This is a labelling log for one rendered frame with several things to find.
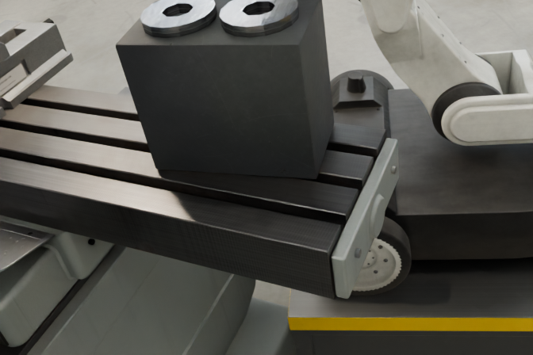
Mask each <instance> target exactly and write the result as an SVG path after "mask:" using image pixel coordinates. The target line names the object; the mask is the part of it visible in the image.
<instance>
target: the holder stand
mask: <svg viewBox="0 0 533 355"><path fill-rule="evenodd" d="M116 49H117V54H118V56H119V59H120V61H121V65H122V68H123V71H124V73H125V77H126V81H127V83H128V87H129V90H130V93H131V95H132V99H133V102H134V105H135V107H136V111H137V114H138V117H139V119H140V123H141V126H142V129H143V131H144V135H145V138H146V140H147V143H148V147H149V150H150V152H151V156H152V159H153V162H154V164H155V168H156V169H158V170H182V171H194V172H207V173H220V174H244V175H257V176H270V177H283V178H307V179H316V178H317V176H318V173H319V171H320V166H321V163H322V161H323V158H324V153H325V151H326V148H327V145H328V141H329V138H330V135H331V133H332V129H333V125H334V123H335V122H334V114H333V106H332V91H331V83H330V74H329V66H328V51H327V43H326V35H325V27H324V11H323V3H322V0H159V1H155V2H153V3H152V4H151V5H150V6H149V7H148V8H147V9H145V10H144V11H143V13H142V14H141V16H140V18H139V19H138V20H137V22H136V23H135V24H134V25H133V26H132V27H131V28H130V29H129V31H127V32H126V34H124V35H123V37H122V38H121V39H120V40H119V41H118V42H117V43H116Z"/></svg>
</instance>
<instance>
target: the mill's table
mask: <svg viewBox="0 0 533 355"><path fill-rule="evenodd" d="M4 111H5V113H6V115H5V116H4V117H3V118H2V119H0V215H2V216H7V217H10V218H14V219H19V220H23V221H26V222H30V223H35V224H39V225H42V226H46V227H51V228H55V229H58V230H61V231H66V232H70V233H73V234H77V235H82V236H86V237H89V238H92V239H98V240H102V241H105V242H111V243H114V244H117V245H120V246H126V247H129V248H133V249H136V250H142V251H145V252H148V253H152V254H158V255H161V256H164V257H168V258H173V259H177V260H179V261H185V262H189V263H192V264H195V265H201V266H204V267H208V268H211V269H217V270H220V271H224V272H227V273H233V274H236V275H239V276H242V277H248V278H251V279H255V280H258V281H264V282H267V283H271V284H276V285H280V286H283V287H287V288H292V289H295V290H298V291H302V292H307V293H311V294H314V295H318V296H323V297H327V298H330V299H334V298H335V296H336V295H337V296H338V297H341V298H344V299H348V298H349V297H350V295H351V292H352V289H353V287H354V286H355V282H356V281H357V278H358V276H359V273H360V271H361V269H362V266H363V264H364V261H365V260H366V256H367V255H368V252H369V250H370V247H371V245H372V243H373V241H374V238H377V237H378V235H379V234H380V231H381V229H382V225H383V222H384V217H385V210H386V207H387V205H388V203H389V200H390V197H391V196H392V194H393V191H394V188H395V186H396V183H397V181H398V178H399V166H398V141H397V139H390V138H387V137H386V129H380V128H368V127H363V126H356V125H349V124H338V123H334V125H333V129H332V133H331V135H330V138H329V141H328V145H327V148H326V151H325V153H324V158H323V161H322V163H321V166H320V171H319V173H318V176H317V178H316V179H307V178H295V177H270V176H257V175H244V174H220V173H207V172H194V171H182V170H158V169H156V168H155V164H154V162H153V159H152V156H151V152H150V150H149V147H148V143H147V140H146V138H145V135H144V131H143V129H142V126H141V123H140V119H139V117H138V114H137V111H136V107H135V105H134V102H133V99H132V96H125V95H120V94H108V93H102V92H95V91H89V90H77V89H71V88H65V87H58V86H47V85H42V86H41V87H40V88H39V89H38V90H36V91H35V92H34V93H32V94H31V95H30V96H28V97H27V98H26V99H25V100H24V101H23V102H21V103H20V104H19V105H18V106H16V107H15V108H14V109H11V108H7V109H4Z"/></svg>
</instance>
